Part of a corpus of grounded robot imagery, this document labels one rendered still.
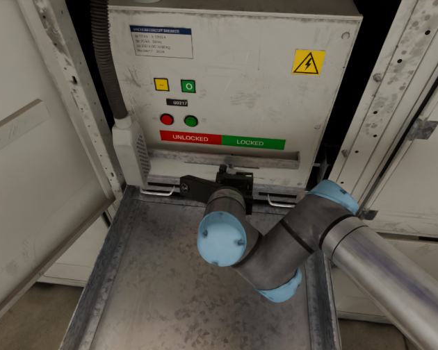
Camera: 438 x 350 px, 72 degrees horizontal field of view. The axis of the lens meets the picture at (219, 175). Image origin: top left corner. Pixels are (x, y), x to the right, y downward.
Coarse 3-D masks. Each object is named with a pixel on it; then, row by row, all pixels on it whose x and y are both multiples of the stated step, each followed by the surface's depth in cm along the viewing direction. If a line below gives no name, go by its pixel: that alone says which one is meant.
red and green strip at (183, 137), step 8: (168, 136) 78; (176, 136) 78; (184, 136) 78; (192, 136) 77; (200, 136) 77; (208, 136) 77; (216, 136) 76; (224, 136) 76; (232, 136) 76; (240, 136) 75; (224, 144) 78; (232, 144) 78; (240, 144) 78; (248, 144) 77; (256, 144) 77; (264, 144) 77; (272, 144) 76; (280, 144) 76
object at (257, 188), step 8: (152, 176) 90; (160, 176) 90; (168, 176) 90; (176, 176) 90; (152, 184) 92; (160, 184) 92; (168, 184) 92; (176, 184) 91; (256, 184) 88; (312, 184) 88; (256, 192) 89; (264, 192) 89; (272, 192) 89; (280, 192) 88; (288, 192) 88; (296, 192) 87; (272, 200) 91; (280, 200) 91; (288, 200) 90
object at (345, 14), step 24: (120, 0) 58; (168, 0) 58; (192, 0) 58; (216, 0) 58; (240, 0) 58; (264, 0) 58; (288, 0) 58; (312, 0) 58; (336, 0) 58; (360, 24) 53
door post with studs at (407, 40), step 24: (408, 0) 46; (432, 0) 45; (408, 24) 48; (432, 24) 48; (384, 48) 52; (408, 48) 51; (384, 72) 55; (408, 72) 54; (384, 96) 58; (360, 120) 63; (384, 120) 62; (360, 144) 68; (336, 168) 74; (360, 168) 73
